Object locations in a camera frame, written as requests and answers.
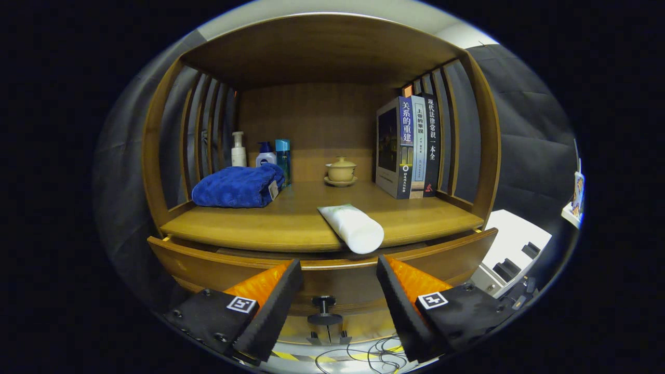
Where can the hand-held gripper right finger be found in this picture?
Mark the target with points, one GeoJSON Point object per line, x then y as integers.
{"type": "Point", "coordinates": [401, 305]}

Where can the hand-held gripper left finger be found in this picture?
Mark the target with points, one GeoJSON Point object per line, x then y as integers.
{"type": "Point", "coordinates": [274, 310]}

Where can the black drawer knob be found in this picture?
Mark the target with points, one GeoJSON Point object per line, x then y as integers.
{"type": "Point", "coordinates": [324, 318]}

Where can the wooden drawer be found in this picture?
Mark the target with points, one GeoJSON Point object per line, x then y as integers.
{"type": "Point", "coordinates": [337, 283]}

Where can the white cream tube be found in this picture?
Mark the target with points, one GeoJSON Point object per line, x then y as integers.
{"type": "Point", "coordinates": [353, 226]}

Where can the wooden cabinet door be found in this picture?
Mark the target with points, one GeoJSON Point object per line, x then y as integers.
{"type": "Point", "coordinates": [369, 327]}
{"type": "Point", "coordinates": [296, 330]}

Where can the wooden countertop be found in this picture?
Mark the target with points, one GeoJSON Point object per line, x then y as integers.
{"type": "Point", "coordinates": [280, 223]}

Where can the wooden cabinet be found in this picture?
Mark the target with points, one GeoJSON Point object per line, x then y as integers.
{"type": "Point", "coordinates": [322, 47]}

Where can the black electronic device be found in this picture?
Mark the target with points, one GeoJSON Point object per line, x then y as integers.
{"type": "Point", "coordinates": [519, 293]}

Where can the blue folded towel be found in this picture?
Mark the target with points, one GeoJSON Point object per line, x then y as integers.
{"type": "Point", "coordinates": [234, 187]}

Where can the beige lidded teacup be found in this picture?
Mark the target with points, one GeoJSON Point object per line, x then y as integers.
{"type": "Point", "coordinates": [341, 170]}

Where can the white blue-capped lotion bottle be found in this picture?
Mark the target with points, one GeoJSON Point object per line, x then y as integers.
{"type": "Point", "coordinates": [266, 158]}

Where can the teal bottle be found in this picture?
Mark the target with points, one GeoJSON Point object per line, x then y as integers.
{"type": "Point", "coordinates": [283, 156]}

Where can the white pump bottle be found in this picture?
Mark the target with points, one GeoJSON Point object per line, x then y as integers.
{"type": "Point", "coordinates": [239, 156]}

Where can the pale-spine book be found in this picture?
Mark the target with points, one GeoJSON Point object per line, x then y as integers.
{"type": "Point", "coordinates": [419, 145]}

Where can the black-spine book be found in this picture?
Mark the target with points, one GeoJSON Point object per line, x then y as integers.
{"type": "Point", "coordinates": [432, 145]}

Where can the thick blue-spine book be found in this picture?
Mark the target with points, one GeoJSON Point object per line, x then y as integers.
{"type": "Point", "coordinates": [407, 135]}

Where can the patterned cup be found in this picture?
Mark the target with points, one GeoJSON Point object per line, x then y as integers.
{"type": "Point", "coordinates": [577, 192]}

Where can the black bracket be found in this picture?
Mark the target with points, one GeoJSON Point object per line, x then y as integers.
{"type": "Point", "coordinates": [531, 250]}
{"type": "Point", "coordinates": [505, 270]}

